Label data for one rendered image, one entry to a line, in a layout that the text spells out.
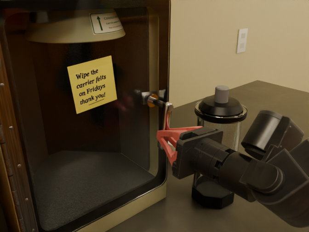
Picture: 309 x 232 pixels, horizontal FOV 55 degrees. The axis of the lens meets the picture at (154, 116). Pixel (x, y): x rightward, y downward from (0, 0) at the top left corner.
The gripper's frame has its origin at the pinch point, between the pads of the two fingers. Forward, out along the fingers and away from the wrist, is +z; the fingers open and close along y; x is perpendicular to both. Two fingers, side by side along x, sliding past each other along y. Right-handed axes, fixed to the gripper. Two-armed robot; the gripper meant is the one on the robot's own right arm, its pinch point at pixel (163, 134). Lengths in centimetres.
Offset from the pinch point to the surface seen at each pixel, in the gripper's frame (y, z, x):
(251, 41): -104, 47, -13
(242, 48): -96, 46, -9
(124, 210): 3.5, 5.2, 18.4
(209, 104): -11.0, -1.0, -4.8
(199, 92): -69, 48, 11
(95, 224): 10.4, 5.3, 19.0
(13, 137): 24.7, 4.5, -2.9
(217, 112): -10.6, -3.4, -3.9
